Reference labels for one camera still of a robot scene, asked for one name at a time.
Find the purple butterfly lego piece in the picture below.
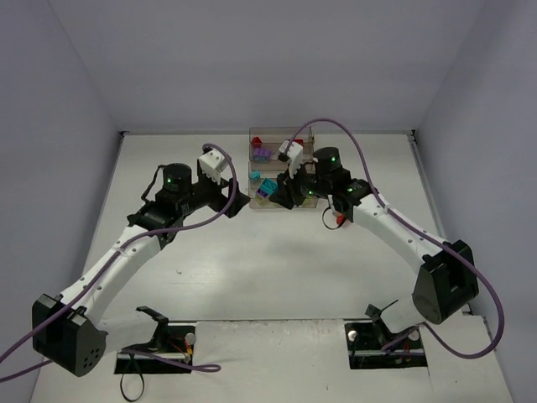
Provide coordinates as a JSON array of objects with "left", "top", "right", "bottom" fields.
[{"left": 256, "top": 190, "right": 270, "bottom": 199}]

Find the purple rounded lego brick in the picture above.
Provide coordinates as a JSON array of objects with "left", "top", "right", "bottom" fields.
[{"left": 252, "top": 147, "right": 272, "bottom": 162}]

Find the red lego brick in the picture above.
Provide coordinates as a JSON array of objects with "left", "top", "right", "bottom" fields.
[{"left": 250, "top": 136, "right": 263, "bottom": 149}]

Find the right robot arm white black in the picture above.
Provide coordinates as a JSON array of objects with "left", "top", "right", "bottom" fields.
[{"left": 269, "top": 141, "right": 479, "bottom": 334}]

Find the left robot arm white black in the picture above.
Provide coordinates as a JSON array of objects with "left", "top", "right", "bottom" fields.
[{"left": 30, "top": 154, "right": 248, "bottom": 377}]

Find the clear bin nearest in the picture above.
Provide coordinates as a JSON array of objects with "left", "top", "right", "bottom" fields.
[{"left": 248, "top": 179, "right": 319, "bottom": 210}]

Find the clear bin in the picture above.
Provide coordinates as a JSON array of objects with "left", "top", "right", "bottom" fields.
[
  {"left": 248, "top": 160, "right": 286, "bottom": 180},
  {"left": 248, "top": 179, "right": 319, "bottom": 210},
  {"left": 248, "top": 126, "right": 315, "bottom": 144},
  {"left": 250, "top": 143, "right": 286, "bottom": 162}
]

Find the clear bin farthest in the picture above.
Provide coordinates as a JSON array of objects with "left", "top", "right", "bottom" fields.
[{"left": 248, "top": 126, "right": 315, "bottom": 144}]

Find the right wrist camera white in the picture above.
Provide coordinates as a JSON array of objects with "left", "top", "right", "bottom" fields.
[{"left": 278, "top": 140, "right": 304, "bottom": 179}]

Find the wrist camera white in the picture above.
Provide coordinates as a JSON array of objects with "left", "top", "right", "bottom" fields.
[
  {"left": 278, "top": 140, "right": 304, "bottom": 179},
  {"left": 197, "top": 149, "right": 228, "bottom": 185}
]

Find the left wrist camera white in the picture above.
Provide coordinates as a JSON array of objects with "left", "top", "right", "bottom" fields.
[{"left": 197, "top": 149, "right": 228, "bottom": 185}]

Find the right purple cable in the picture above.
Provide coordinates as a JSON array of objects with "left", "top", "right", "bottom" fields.
[{"left": 289, "top": 118, "right": 505, "bottom": 360}]

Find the purple cable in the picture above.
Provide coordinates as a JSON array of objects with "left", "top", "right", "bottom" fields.
[
  {"left": 0, "top": 143, "right": 239, "bottom": 379},
  {"left": 289, "top": 118, "right": 505, "bottom": 360}
]

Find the black loop cable left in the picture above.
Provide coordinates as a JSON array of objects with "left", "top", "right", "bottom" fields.
[{"left": 120, "top": 352, "right": 148, "bottom": 400}]

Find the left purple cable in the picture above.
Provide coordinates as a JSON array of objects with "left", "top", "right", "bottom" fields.
[{"left": 0, "top": 143, "right": 239, "bottom": 379}]

